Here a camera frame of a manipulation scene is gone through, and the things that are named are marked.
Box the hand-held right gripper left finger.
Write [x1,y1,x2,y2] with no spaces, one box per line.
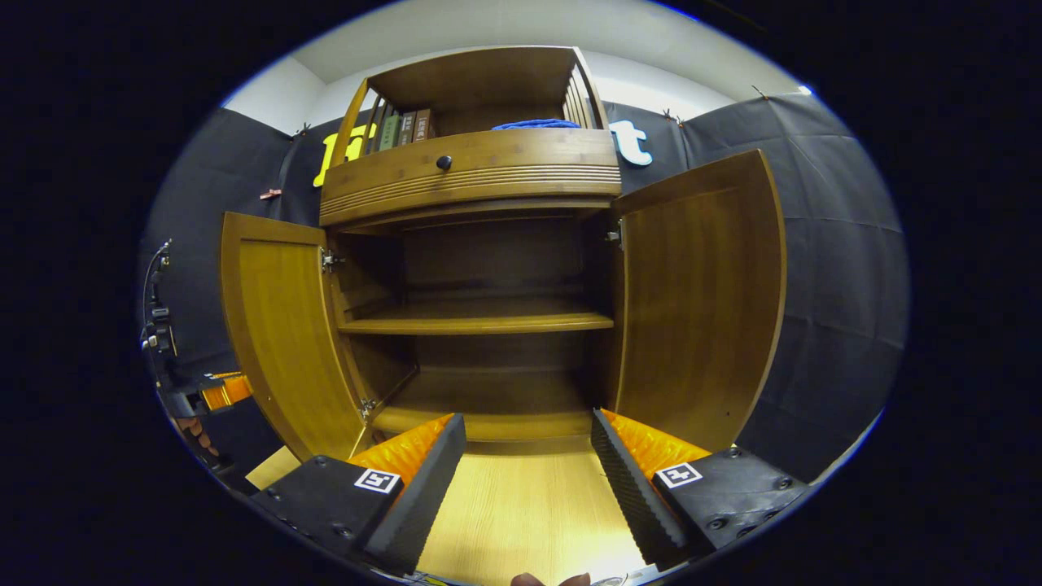
[251,413,467,575]

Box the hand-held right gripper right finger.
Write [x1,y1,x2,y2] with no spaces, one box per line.
[590,408,813,571]

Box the wooden shoe cabinet door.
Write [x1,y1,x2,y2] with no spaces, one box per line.
[611,149,788,453]
[220,212,367,463]

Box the wooden double-door shoe cabinet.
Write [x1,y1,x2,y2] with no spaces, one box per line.
[319,45,624,457]

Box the wooden inner shelf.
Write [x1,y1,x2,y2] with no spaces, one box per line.
[338,297,615,336]

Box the black backdrop cloth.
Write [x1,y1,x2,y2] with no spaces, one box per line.
[138,91,910,485]

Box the wooden drawer with black knob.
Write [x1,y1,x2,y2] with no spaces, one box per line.
[319,129,622,227]

